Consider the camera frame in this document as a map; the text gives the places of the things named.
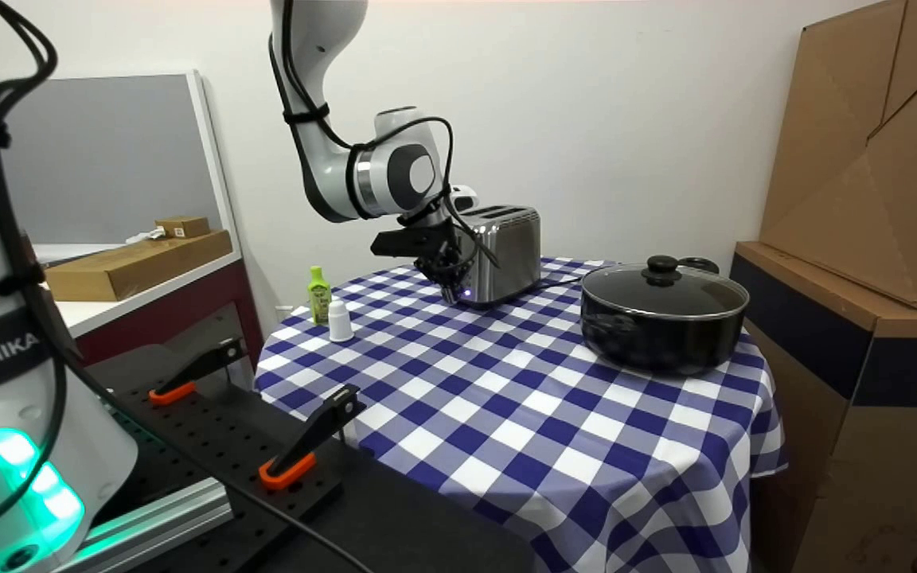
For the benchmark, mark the silver aluminium rail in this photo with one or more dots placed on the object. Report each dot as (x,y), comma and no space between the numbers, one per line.
(150,526)

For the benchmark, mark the black cooking pot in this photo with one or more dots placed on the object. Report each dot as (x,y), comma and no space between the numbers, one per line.
(660,341)

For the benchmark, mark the white top maroon desk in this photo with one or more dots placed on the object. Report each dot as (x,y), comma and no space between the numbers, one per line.
(178,313)

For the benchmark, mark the green plastic bottle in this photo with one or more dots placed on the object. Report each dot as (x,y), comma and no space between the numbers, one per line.
(319,296)

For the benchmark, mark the shallow cardboard tray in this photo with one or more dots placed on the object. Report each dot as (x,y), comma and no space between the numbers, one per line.
(136,269)

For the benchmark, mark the black perforated breadboard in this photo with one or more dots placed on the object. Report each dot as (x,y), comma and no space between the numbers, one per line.
(223,447)

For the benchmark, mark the silver metal toaster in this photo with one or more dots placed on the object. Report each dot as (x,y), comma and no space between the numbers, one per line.
(508,256)

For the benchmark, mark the black clamp orange grip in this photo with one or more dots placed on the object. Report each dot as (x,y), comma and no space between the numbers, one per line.
(196,371)
(310,440)

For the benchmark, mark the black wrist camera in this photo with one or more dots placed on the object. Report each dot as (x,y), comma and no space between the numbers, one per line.
(397,242)

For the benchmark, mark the blue white checkered tablecloth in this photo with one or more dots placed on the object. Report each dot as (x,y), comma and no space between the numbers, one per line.
(500,426)

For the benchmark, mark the brown box with black band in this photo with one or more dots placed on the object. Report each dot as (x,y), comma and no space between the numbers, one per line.
(885,447)

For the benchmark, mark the small white plastic bottle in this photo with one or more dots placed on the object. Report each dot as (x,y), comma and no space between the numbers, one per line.
(338,324)

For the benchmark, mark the large brown cardboard box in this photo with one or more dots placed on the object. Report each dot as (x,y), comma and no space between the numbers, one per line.
(885,178)

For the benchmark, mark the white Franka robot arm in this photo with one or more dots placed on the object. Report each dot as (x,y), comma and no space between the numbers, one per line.
(319,65)

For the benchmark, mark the grey partition panel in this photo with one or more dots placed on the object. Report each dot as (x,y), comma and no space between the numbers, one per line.
(110,159)

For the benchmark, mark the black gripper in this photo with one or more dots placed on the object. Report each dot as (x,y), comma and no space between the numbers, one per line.
(439,242)

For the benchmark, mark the glass pot lid black knob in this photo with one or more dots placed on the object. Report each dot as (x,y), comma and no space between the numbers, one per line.
(660,289)

